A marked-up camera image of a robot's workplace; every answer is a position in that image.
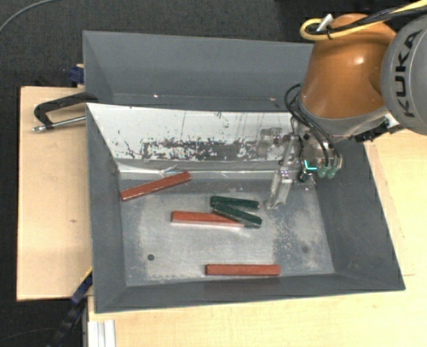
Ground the grey metal bin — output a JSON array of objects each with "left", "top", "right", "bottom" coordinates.
[{"left": 82, "top": 30, "right": 406, "bottom": 314}]

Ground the dark green flat block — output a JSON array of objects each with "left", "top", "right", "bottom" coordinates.
[
  {"left": 210, "top": 195, "right": 260, "bottom": 210},
  {"left": 212, "top": 202, "right": 263, "bottom": 229}
]

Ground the red-brown flat block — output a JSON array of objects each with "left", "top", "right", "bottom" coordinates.
[
  {"left": 120, "top": 171, "right": 192, "bottom": 202},
  {"left": 170, "top": 210, "right": 246, "bottom": 230},
  {"left": 204, "top": 263, "right": 282, "bottom": 277}
]

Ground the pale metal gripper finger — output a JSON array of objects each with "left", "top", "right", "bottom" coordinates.
[
  {"left": 264, "top": 168, "right": 294, "bottom": 210},
  {"left": 259, "top": 127, "right": 290, "bottom": 160}
]

